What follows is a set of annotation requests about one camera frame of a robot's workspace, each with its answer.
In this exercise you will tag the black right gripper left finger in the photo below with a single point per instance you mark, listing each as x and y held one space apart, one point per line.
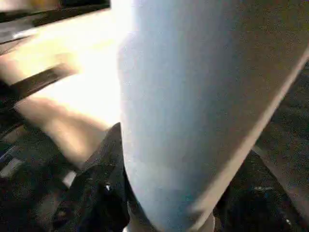
103 183

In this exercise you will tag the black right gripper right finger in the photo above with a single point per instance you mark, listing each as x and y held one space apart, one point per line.
248 205

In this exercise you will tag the white plastic table top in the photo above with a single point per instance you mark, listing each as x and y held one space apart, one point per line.
91 84

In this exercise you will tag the white plastic table leg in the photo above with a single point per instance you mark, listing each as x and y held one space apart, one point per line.
193 96

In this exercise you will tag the black mat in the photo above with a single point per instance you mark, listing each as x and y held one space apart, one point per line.
289 125

